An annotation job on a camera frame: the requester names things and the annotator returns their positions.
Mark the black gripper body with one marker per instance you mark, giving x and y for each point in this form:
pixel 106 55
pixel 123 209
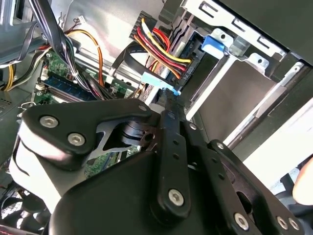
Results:
pixel 110 200

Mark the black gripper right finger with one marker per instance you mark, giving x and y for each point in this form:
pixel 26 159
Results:
pixel 220 166

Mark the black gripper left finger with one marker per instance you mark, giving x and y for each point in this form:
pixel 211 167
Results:
pixel 110 110

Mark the hard disk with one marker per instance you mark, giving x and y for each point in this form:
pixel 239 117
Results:
pixel 212 44

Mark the pale person hand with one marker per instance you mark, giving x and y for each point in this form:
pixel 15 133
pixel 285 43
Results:
pixel 304 183

